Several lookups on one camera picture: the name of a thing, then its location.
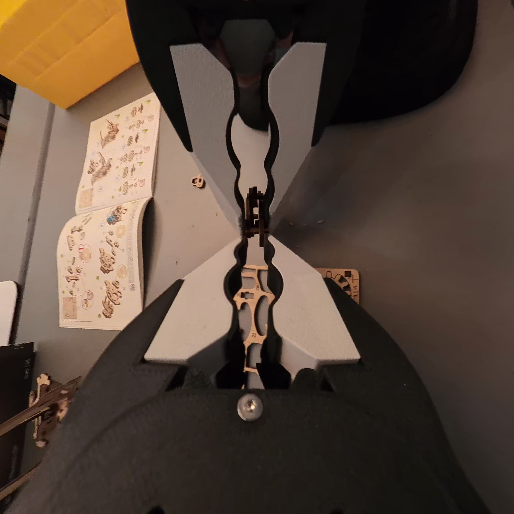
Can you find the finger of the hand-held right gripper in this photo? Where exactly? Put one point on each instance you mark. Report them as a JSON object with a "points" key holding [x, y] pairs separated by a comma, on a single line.
{"points": [[295, 120], [200, 120]]}

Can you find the small loose wooden piece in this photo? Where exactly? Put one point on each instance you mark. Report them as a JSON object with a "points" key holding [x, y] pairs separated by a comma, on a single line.
{"points": [[197, 182]]}

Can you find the yellow plastic bin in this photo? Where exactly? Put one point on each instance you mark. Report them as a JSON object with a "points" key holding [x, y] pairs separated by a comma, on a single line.
{"points": [[60, 48]]}

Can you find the laser-cut plywood parts sheet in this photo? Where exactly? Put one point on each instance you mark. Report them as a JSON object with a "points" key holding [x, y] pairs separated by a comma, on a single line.
{"points": [[352, 286]]}

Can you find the small wooden gear assembly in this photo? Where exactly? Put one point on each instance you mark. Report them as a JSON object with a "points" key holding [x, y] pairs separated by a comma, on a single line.
{"points": [[255, 213]]}

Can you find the partly built wooden model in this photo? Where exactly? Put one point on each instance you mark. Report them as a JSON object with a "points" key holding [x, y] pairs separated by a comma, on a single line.
{"points": [[50, 405]]}

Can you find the model instruction booklet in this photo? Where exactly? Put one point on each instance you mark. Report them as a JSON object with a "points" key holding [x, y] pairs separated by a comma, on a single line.
{"points": [[104, 261]]}

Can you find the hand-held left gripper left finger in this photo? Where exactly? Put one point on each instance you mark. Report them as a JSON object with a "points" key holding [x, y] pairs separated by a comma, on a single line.
{"points": [[192, 317]]}

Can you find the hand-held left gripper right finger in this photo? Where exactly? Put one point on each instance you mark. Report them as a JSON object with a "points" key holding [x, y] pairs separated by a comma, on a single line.
{"points": [[313, 317]]}

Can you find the black mesh elbow cushion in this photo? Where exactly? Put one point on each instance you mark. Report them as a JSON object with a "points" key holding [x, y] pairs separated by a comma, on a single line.
{"points": [[401, 60]]}

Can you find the black model kit box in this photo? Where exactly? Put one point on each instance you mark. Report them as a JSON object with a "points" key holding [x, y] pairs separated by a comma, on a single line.
{"points": [[16, 369]]}

